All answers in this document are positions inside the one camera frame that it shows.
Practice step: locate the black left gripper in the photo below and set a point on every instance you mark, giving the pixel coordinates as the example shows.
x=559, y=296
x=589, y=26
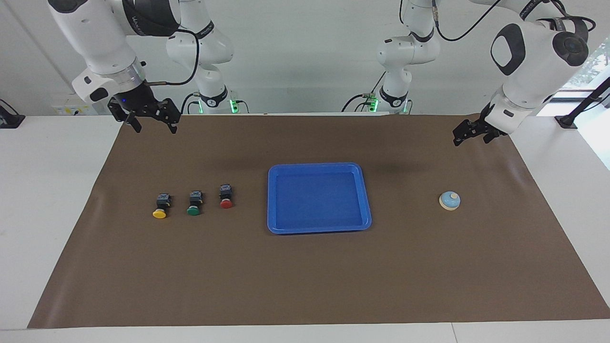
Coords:
x=486, y=125

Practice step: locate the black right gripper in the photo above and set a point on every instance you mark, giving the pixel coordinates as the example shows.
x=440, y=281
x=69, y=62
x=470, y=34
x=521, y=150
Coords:
x=136, y=99

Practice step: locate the yellow push button switch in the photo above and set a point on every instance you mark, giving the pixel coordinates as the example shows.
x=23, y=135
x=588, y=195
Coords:
x=159, y=214

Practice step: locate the green push button switch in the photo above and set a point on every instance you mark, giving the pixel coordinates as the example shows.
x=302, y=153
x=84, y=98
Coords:
x=193, y=211

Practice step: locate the red push button switch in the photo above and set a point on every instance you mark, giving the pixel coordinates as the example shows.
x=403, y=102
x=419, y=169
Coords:
x=226, y=204

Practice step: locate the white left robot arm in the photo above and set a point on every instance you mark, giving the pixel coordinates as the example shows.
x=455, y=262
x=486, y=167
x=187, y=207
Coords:
x=533, y=66

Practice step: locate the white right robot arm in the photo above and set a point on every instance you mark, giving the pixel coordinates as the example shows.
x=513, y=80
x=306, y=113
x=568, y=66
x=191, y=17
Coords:
x=97, y=33

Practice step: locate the light blue desk bell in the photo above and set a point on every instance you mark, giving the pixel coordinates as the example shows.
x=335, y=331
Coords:
x=449, y=201

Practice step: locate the blue plastic tray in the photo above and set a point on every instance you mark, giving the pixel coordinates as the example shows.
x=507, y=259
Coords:
x=317, y=200

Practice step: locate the black table clamp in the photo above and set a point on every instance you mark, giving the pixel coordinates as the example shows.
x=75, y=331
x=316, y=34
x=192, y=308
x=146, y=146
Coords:
x=9, y=121

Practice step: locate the window with green foliage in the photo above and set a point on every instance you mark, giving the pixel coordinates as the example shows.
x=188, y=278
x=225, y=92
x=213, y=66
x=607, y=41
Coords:
x=601, y=62

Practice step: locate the brown table mat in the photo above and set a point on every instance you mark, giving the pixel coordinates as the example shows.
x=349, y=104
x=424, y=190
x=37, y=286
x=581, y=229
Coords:
x=305, y=276

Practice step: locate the white wall socket box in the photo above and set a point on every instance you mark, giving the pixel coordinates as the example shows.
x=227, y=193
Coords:
x=64, y=108

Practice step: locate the black camera stand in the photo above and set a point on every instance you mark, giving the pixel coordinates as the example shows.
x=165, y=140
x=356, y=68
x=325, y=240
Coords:
x=564, y=121

